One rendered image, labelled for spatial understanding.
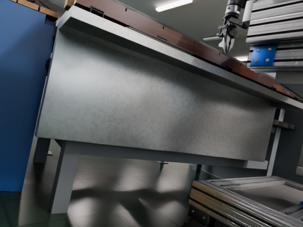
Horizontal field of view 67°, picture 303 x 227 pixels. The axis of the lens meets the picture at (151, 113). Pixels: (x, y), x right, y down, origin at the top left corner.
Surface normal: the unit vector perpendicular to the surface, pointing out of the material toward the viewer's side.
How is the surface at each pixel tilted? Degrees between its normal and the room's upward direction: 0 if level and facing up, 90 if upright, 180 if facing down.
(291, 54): 90
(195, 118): 90
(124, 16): 90
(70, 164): 90
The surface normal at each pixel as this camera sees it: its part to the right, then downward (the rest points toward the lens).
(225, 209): -0.73, -0.16
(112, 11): 0.53, 0.11
